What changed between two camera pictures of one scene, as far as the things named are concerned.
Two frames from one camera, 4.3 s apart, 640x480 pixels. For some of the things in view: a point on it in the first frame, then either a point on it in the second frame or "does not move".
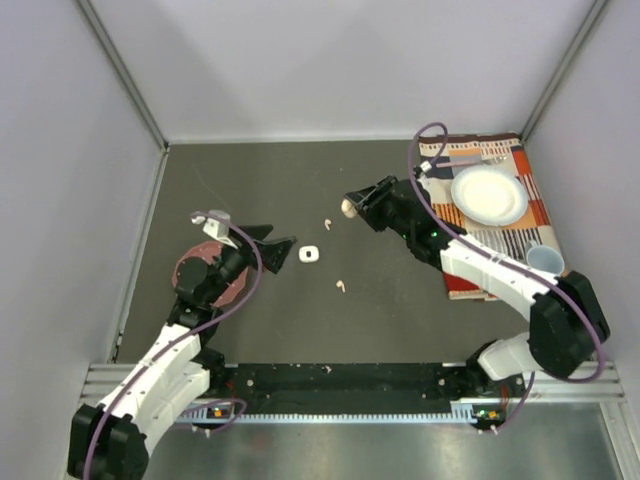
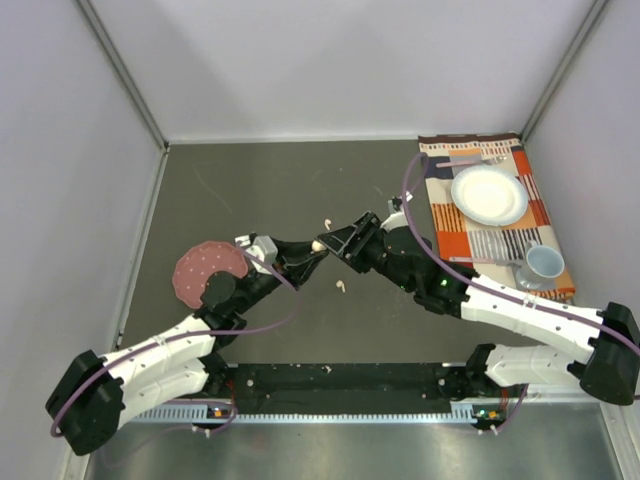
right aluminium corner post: (593, 16) does not move
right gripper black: (371, 213) → (358, 236)
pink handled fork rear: (487, 161) does not move
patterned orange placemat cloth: (444, 155) does not move
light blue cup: (543, 258) does not move
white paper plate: (489, 195) does not move
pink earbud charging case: (348, 208) → (318, 246)
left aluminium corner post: (126, 69) does not move
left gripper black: (273, 252) → (295, 261)
